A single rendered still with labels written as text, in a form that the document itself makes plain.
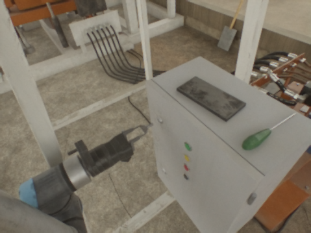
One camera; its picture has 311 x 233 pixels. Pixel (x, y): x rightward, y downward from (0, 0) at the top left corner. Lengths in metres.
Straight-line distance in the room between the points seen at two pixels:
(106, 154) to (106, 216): 1.20
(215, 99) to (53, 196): 0.48
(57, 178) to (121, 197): 1.23
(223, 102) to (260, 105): 0.09
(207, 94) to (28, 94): 0.45
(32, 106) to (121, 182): 1.36
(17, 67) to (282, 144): 0.60
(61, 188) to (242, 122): 0.48
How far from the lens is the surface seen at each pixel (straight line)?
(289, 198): 1.40
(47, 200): 0.63
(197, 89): 0.58
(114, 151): 0.62
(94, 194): 1.88
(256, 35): 1.11
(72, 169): 0.61
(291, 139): 0.53
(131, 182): 1.84
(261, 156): 0.48
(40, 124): 0.64
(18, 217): 0.44
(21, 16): 3.49
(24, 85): 0.58
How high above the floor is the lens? 1.63
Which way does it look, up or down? 46 degrees down
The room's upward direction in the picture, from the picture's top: 6 degrees counter-clockwise
